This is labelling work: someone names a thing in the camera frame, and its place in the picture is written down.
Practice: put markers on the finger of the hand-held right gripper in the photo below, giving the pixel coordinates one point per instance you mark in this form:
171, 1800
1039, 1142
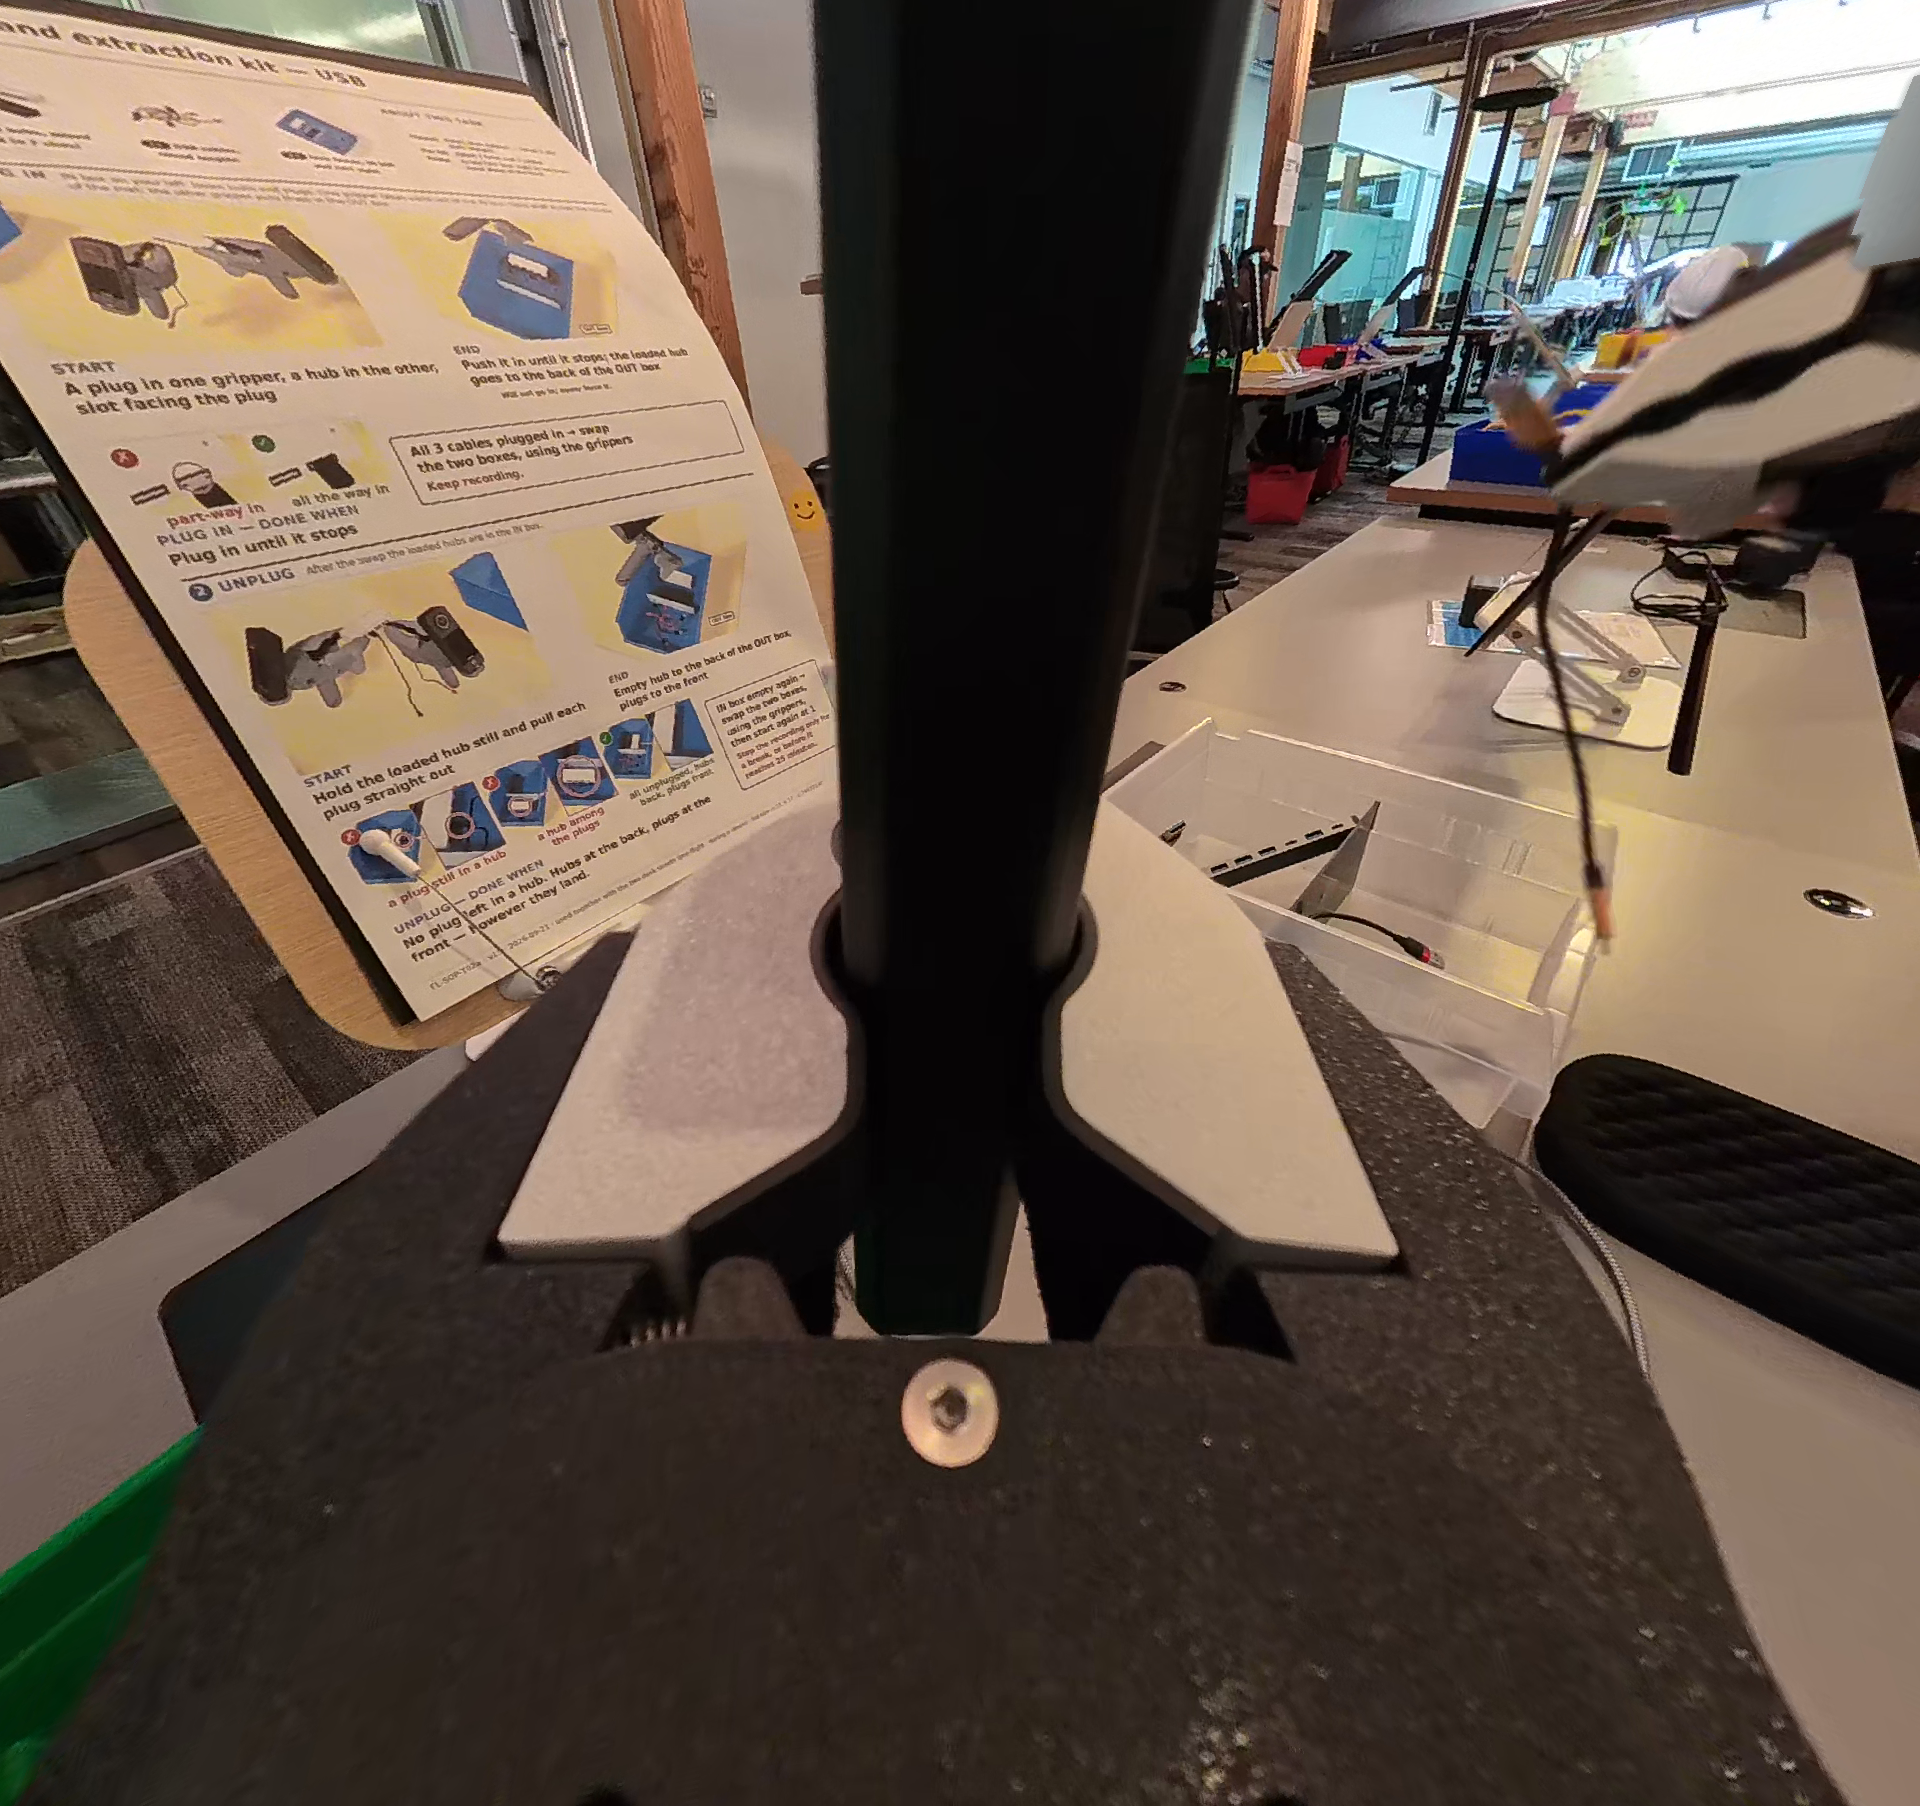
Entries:
1694, 478
1756, 324

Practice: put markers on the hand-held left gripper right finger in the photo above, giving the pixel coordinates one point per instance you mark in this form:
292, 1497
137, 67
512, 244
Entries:
1213, 1083

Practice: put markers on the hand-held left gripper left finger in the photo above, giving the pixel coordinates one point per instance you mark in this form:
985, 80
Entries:
705, 1083

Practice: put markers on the clear plastic bin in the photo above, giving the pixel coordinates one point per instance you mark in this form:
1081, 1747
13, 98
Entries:
1437, 843

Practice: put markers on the tall black USB hub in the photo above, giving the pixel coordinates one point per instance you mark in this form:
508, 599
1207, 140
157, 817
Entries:
1019, 482

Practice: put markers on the green plastic bin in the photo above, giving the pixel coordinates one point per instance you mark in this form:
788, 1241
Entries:
79, 1612

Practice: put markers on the black power adapter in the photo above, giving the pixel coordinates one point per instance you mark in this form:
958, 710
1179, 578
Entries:
1770, 566

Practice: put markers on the blue storage bin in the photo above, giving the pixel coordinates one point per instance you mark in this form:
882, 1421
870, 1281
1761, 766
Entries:
1485, 455

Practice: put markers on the white board stand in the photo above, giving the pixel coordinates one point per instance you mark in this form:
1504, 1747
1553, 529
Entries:
1572, 710

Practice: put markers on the red storage bin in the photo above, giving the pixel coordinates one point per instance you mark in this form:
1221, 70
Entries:
1286, 498

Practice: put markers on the round desk grommet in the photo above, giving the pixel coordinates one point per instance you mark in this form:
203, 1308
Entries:
1837, 900

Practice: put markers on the black office chair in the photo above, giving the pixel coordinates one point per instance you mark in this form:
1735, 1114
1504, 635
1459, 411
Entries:
1190, 514

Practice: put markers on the black textured wrist rest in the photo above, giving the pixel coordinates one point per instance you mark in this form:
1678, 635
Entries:
1721, 1189

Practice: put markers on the wooden sheet board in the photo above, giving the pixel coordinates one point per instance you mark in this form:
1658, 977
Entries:
181, 786

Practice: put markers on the printed instruction sheet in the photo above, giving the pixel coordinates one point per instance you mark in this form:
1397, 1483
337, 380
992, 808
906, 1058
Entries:
375, 482

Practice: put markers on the black angled post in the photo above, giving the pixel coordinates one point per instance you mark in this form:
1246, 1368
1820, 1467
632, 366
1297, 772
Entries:
1694, 701

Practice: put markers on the wooden post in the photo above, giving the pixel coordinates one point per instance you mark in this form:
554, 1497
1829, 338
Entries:
662, 108
1288, 108

